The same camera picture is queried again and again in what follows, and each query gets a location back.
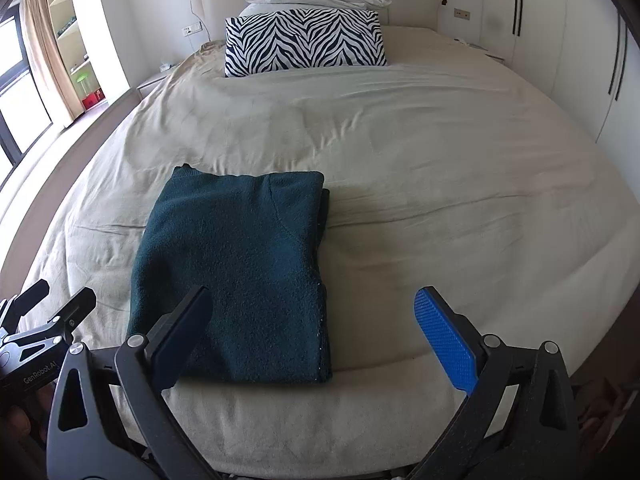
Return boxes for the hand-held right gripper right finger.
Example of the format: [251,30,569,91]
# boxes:
[414,286,583,480]

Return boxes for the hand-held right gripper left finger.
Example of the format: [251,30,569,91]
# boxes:
[46,286,236,480]

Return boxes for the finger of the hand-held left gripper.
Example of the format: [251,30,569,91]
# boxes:
[15,287,97,348]
[0,280,51,333]

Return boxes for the teal knit sweater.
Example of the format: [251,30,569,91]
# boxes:
[127,164,335,386]

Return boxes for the person's left hand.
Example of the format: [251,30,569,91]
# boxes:
[4,402,36,448]

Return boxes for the bed with cream sheet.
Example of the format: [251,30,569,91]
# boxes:
[0,25,632,477]

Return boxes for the dark framed window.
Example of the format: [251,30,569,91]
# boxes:
[0,14,54,183]

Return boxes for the green stool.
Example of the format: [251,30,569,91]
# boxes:
[73,71,94,107]

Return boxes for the white nightstand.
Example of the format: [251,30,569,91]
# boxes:
[136,62,182,100]
[452,36,507,64]

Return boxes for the tan curtain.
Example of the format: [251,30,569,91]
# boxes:
[20,0,77,129]

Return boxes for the cream open shelf unit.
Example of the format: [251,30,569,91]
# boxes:
[45,0,109,111]

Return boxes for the zebra print pillow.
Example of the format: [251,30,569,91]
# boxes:
[224,8,389,79]

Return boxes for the white wardrobe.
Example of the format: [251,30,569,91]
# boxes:
[481,0,640,147]

